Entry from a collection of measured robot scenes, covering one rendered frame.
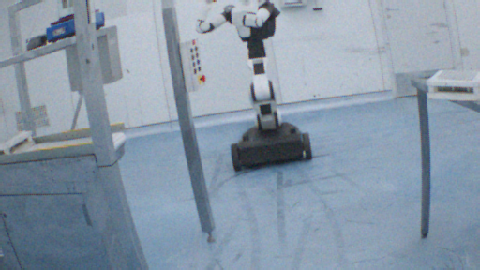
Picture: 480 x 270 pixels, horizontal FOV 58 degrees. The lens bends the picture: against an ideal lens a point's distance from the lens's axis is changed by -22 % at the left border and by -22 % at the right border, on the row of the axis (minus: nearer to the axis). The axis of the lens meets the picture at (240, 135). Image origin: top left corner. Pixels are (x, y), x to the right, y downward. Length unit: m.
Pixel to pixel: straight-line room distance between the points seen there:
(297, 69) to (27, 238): 3.95
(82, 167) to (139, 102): 3.88
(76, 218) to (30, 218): 0.29
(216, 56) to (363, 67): 1.58
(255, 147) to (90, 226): 2.11
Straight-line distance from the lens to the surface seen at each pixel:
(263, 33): 4.07
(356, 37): 5.60
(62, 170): 1.98
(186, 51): 2.62
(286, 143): 3.92
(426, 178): 2.43
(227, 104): 5.62
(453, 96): 1.85
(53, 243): 2.25
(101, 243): 2.08
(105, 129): 1.77
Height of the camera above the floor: 1.23
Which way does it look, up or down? 14 degrees down
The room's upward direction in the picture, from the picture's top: 10 degrees counter-clockwise
